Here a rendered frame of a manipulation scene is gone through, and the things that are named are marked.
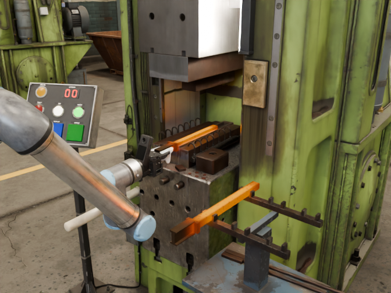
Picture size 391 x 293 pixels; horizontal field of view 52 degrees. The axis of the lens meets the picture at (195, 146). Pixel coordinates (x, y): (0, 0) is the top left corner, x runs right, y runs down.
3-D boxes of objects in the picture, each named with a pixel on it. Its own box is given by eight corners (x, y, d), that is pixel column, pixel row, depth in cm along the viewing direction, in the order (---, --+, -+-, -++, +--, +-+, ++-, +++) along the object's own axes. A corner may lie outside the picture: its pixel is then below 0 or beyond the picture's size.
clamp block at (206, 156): (213, 175, 158) (213, 160, 155) (195, 170, 162) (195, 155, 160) (229, 165, 167) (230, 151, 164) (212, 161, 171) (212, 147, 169)
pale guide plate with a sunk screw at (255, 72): (263, 108, 149) (266, 62, 143) (242, 104, 154) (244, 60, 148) (265, 107, 151) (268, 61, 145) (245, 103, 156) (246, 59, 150)
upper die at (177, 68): (188, 82, 152) (188, 57, 149) (149, 76, 163) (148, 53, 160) (244, 67, 184) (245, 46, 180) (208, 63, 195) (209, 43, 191)
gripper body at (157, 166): (150, 167, 162) (128, 178, 154) (148, 147, 159) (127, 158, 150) (164, 172, 158) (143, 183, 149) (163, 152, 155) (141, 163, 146)
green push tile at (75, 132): (81, 141, 177) (83, 125, 178) (65, 140, 178) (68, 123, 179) (83, 142, 178) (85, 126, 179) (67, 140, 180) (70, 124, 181)
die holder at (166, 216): (208, 279, 167) (209, 182, 152) (142, 247, 189) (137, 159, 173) (269, 222, 209) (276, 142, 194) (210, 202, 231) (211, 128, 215)
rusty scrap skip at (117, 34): (141, 84, 769) (139, 39, 739) (88, 72, 893) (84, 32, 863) (186, 76, 850) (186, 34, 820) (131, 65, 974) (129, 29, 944)
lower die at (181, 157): (188, 168, 164) (188, 149, 161) (152, 157, 176) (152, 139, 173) (241, 140, 196) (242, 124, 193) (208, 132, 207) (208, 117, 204)
